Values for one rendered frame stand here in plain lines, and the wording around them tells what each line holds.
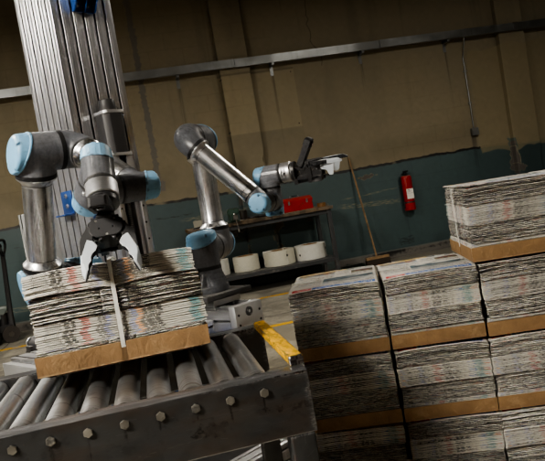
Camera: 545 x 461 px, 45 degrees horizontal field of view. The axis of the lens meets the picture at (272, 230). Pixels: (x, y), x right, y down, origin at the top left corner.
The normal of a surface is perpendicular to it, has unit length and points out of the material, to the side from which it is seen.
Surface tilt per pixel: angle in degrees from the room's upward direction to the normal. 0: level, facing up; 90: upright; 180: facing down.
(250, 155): 90
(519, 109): 90
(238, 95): 90
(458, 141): 90
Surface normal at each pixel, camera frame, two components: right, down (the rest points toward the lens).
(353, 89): 0.19, 0.02
